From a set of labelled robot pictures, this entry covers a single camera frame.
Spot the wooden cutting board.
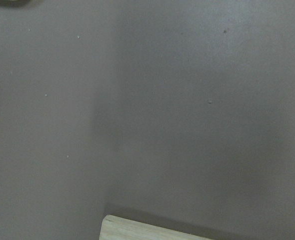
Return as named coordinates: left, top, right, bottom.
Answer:
left=99, top=215, right=205, bottom=240

